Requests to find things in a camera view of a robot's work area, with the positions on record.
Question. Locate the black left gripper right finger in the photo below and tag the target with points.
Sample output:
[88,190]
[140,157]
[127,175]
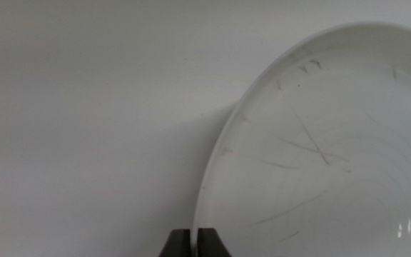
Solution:
[209,246]

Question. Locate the white shallow bowl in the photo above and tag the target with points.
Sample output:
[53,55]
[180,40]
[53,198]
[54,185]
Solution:
[316,160]

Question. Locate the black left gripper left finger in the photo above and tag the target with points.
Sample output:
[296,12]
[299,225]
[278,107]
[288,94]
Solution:
[178,246]

